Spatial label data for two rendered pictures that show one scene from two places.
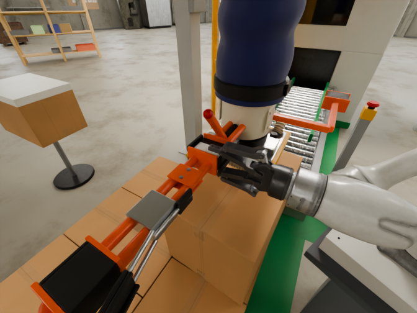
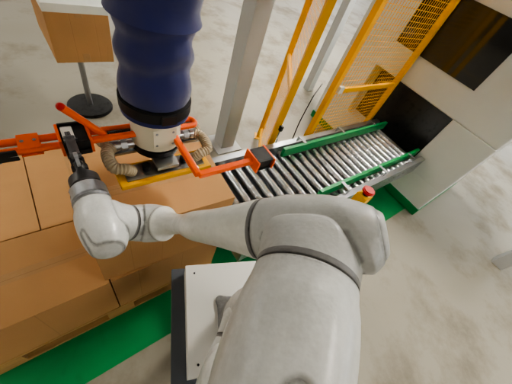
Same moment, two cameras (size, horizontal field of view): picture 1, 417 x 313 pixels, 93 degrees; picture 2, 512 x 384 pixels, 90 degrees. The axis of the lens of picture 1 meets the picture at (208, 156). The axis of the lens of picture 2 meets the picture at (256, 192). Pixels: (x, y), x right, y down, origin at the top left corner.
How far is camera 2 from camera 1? 72 cm
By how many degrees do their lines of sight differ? 11
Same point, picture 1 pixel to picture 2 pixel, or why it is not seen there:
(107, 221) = (62, 159)
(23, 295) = not seen: outside the picture
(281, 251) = not seen: hidden behind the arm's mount
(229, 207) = (116, 196)
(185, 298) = (70, 250)
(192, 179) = (26, 146)
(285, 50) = (153, 87)
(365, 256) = (198, 296)
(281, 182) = (71, 180)
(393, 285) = (193, 324)
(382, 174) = (163, 220)
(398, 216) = (89, 232)
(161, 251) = not seen: hidden behind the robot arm
